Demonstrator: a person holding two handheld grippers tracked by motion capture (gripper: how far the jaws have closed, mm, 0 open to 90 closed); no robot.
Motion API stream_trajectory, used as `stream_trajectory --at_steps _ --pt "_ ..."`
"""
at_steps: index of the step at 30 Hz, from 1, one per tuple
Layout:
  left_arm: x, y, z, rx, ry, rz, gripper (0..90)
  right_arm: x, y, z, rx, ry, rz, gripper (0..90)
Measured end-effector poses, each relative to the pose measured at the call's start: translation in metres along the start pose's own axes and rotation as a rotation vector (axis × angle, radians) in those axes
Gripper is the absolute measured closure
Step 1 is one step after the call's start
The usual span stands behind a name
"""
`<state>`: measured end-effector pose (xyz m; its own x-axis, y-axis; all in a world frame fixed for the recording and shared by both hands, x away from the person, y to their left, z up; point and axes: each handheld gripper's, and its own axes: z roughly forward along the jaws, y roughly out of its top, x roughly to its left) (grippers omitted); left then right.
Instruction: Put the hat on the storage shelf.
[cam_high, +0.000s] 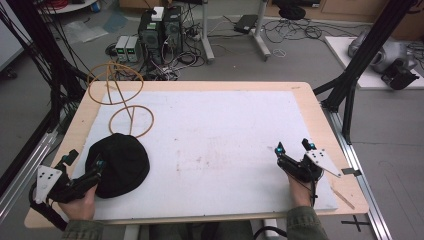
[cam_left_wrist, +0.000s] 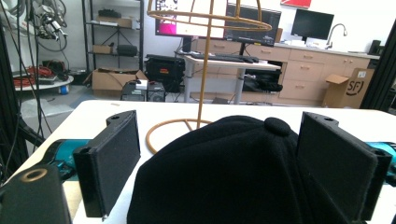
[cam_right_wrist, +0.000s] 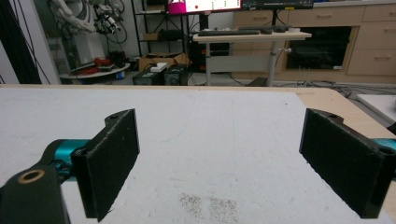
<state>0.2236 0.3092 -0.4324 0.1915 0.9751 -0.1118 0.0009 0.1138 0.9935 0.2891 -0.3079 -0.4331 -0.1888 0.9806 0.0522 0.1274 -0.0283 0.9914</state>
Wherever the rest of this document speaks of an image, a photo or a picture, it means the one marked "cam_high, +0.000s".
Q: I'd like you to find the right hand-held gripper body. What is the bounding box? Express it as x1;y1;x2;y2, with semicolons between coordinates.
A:
276;149;343;184

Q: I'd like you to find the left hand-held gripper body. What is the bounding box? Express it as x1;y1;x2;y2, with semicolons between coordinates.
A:
29;164;103;205

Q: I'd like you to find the black knit hat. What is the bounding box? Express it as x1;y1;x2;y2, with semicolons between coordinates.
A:
84;132;151;200

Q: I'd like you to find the person's right hand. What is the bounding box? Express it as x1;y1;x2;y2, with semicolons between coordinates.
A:
287;174;315;208

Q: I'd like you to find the person's left hand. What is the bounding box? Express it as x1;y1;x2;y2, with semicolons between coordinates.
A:
57;183;98;222

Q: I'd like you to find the black tape strip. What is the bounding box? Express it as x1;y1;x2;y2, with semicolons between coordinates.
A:
340;167;363;178

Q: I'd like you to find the thin wooden stick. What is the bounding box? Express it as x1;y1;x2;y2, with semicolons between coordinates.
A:
329;186;356;211

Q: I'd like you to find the white cloth mat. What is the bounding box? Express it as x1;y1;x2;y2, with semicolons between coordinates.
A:
71;90;340;221

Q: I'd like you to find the black tape cross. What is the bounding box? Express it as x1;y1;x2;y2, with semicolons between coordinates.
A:
340;214;371;233

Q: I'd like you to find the white board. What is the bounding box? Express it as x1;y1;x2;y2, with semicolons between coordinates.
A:
324;35;424;91

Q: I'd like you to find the black device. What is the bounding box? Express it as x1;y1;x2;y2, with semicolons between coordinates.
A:
380;59;421;91

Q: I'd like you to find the white table leg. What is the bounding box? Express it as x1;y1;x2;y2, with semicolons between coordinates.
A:
251;0;272;62
200;0;216;65

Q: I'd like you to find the grey power supply unit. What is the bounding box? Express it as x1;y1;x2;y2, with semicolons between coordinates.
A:
125;35;142;63
114;35;130;63

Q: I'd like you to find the grey shell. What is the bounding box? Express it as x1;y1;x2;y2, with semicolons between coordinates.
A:
347;30;418;75

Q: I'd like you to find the clear plastic sheet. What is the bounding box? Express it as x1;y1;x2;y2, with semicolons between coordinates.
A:
62;19;110;45

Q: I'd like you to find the flat black box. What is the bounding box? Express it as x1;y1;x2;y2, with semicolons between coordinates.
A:
233;13;260;35

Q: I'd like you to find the black office chair base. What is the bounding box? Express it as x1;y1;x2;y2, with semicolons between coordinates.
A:
273;0;308;21

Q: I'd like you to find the white cabinet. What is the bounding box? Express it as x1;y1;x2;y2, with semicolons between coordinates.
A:
0;0;33;73

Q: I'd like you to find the black computer tower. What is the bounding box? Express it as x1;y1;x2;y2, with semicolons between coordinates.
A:
162;5;184;56
137;9;165;65

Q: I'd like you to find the round white table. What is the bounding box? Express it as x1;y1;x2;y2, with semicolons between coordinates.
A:
37;0;98;15

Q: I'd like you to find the white box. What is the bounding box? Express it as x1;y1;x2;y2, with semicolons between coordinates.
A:
151;6;165;23

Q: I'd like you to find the aluminium rail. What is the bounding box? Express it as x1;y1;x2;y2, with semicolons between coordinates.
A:
321;101;394;240
0;129;60;224

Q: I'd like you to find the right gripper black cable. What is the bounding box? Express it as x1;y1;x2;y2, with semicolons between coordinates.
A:
308;171;318;208

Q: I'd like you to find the wooden ring hat stand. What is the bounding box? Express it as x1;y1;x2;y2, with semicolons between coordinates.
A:
86;61;155;140

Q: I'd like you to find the black frame strut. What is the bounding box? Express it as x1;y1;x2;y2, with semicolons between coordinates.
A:
313;0;419;145
0;0;91;198

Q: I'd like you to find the tangle of black floor cables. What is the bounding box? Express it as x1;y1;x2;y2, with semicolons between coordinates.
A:
261;17;368;45

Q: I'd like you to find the tangle of cables by computers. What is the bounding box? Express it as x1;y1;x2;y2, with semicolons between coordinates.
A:
105;29;208;82

